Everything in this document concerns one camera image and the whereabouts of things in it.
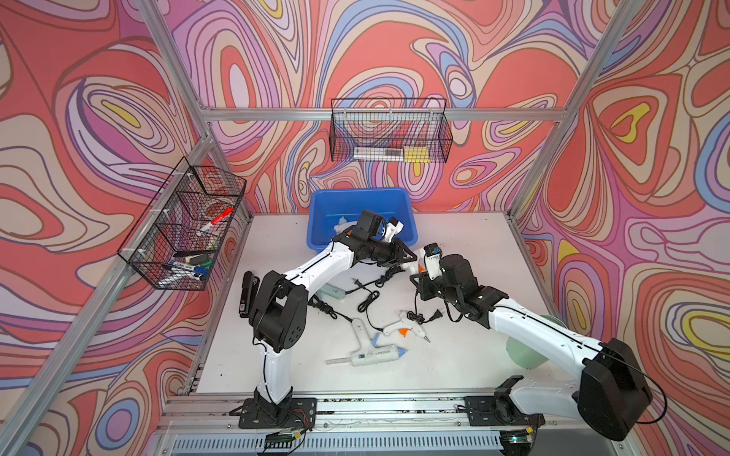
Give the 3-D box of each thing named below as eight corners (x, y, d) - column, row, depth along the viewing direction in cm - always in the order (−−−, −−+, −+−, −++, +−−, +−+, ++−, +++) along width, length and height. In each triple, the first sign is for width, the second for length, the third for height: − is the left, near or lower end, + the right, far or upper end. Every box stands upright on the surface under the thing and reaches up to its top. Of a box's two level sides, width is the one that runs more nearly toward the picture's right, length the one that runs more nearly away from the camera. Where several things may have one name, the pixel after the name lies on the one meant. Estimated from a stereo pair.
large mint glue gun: (318, 293, 98) (317, 290, 96) (321, 285, 100) (321, 281, 99) (344, 300, 96) (343, 297, 95) (347, 291, 99) (346, 288, 97)
